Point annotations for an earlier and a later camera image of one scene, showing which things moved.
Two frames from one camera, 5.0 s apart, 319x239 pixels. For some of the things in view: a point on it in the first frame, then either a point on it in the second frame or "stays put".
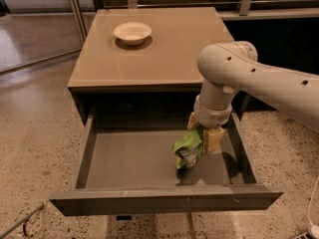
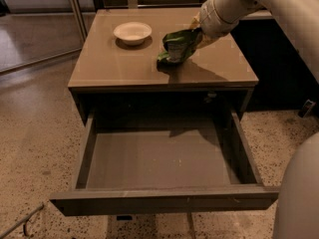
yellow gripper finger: [212, 139] to [205, 41]
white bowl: [133, 33] stays put
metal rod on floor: [20, 222] stays put
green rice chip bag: [188, 151] to [178, 46]
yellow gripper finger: [193, 122] to [196, 22]
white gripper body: [212, 116] to [209, 21]
